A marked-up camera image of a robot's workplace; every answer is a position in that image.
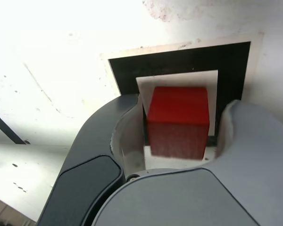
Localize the black tape strip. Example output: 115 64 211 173
0 108 27 145

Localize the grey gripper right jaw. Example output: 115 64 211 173
82 99 283 226

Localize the red cube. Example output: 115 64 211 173
145 86 211 161

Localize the black tape square outline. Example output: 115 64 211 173
107 41 252 148

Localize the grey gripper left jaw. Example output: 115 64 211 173
37 93 147 226

